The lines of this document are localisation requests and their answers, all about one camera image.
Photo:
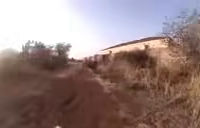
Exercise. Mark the bare bush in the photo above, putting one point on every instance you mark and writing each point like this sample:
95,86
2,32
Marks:
191,36

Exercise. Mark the red-brown dirt track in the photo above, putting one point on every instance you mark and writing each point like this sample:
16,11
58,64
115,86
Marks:
73,100

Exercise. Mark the beige building with dark roof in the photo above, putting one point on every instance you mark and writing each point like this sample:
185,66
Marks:
138,45

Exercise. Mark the dry grass and weeds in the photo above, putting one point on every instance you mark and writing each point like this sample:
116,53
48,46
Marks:
161,86

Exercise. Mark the group of green trees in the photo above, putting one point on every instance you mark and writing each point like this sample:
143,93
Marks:
44,53

